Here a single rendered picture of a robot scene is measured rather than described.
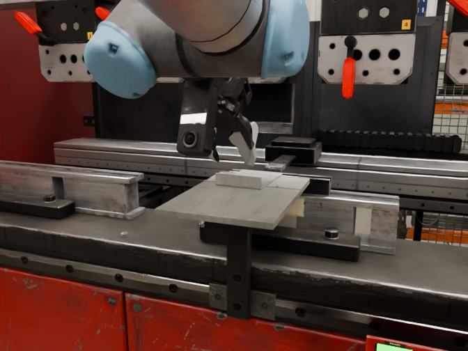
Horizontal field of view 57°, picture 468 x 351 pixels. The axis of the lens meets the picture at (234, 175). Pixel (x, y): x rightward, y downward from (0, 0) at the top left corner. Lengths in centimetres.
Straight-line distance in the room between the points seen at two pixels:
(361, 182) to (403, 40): 41
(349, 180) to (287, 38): 72
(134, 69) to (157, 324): 59
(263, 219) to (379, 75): 32
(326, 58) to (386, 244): 35
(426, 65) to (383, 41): 56
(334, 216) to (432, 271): 19
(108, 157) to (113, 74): 86
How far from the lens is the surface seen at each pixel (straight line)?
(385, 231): 82
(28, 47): 153
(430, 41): 131
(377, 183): 106
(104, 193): 101
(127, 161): 127
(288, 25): 38
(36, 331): 112
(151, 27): 44
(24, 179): 116
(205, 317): 84
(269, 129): 84
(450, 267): 82
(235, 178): 74
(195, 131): 59
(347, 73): 72
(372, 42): 76
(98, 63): 45
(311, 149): 101
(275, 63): 38
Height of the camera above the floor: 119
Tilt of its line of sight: 13 degrees down
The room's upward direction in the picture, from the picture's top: straight up
